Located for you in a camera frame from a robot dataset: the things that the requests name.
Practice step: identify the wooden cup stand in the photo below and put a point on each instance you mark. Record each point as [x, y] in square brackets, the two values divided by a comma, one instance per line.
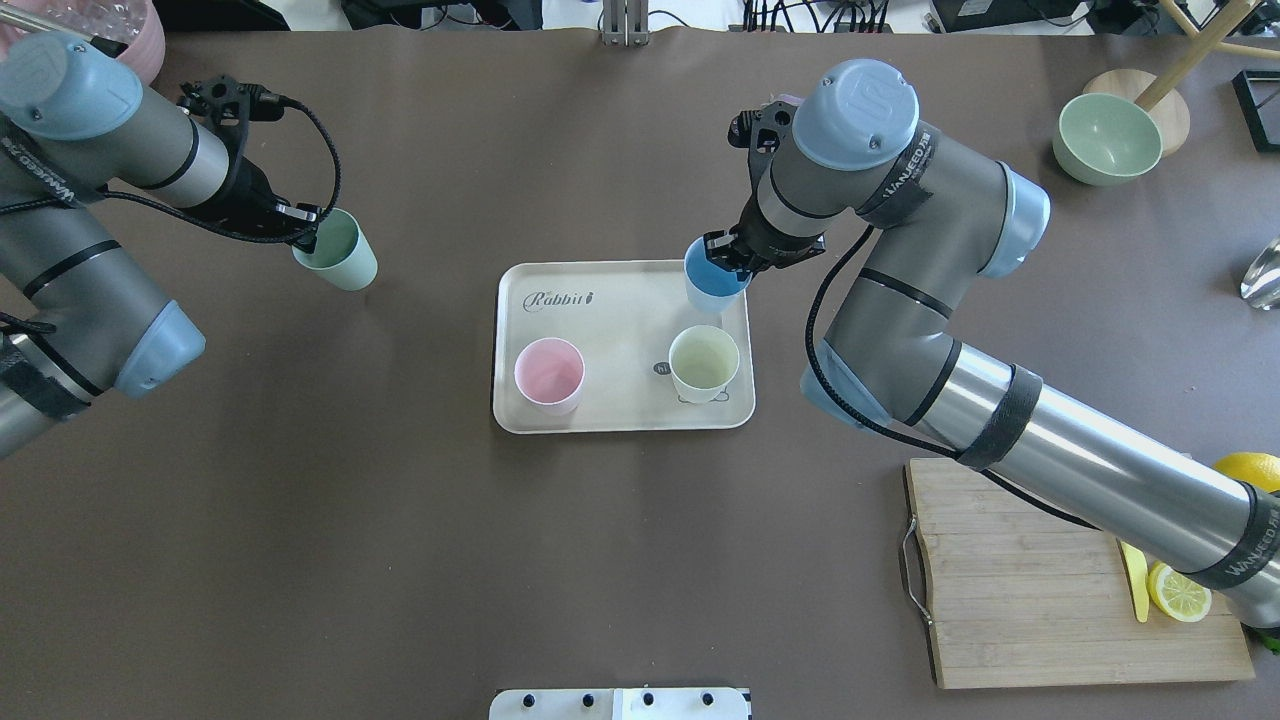
[1158, 95]

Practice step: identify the light blue cup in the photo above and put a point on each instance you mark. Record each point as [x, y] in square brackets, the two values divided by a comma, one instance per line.
[710, 289]

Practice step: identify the green lime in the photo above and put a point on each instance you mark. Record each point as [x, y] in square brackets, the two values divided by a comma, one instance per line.
[1272, 644]

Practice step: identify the yellow plastic knife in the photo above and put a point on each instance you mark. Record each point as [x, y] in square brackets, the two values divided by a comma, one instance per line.
[1136, 569]

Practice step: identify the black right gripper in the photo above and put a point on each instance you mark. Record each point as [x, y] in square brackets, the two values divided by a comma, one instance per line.
[768, 243]

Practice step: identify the pink cup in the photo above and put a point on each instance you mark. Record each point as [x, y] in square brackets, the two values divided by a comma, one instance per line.
[550, 374]

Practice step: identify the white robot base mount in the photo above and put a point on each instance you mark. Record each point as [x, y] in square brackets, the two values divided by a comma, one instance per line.
[623, 703]

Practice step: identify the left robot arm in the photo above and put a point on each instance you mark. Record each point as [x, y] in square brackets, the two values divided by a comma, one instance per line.
[75, 120]

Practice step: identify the mint green bowl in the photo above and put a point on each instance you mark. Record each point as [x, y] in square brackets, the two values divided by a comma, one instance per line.
[1103, 140]

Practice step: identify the mint green cup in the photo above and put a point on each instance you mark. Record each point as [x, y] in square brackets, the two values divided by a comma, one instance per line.
[342, 255]

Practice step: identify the wooden cutting board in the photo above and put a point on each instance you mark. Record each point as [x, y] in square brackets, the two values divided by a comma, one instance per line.
[1014, 598]

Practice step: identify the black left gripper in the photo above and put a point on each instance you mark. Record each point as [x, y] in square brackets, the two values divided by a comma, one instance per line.
[249, 192]

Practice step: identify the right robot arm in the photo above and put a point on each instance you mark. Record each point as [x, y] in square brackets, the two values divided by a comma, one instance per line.
[895, 358]

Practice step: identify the cream rabbit tray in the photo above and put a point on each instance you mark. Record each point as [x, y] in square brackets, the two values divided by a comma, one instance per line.
[622, 315]

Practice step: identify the pink mixing bowl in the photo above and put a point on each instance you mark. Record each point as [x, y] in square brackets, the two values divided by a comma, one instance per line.
[135, 23]

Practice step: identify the lemon slice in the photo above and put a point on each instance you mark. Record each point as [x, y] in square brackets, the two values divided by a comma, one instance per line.
[1177, 596]

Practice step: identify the pale yellow cup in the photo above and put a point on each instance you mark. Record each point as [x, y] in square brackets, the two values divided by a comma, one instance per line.
[702, 361]

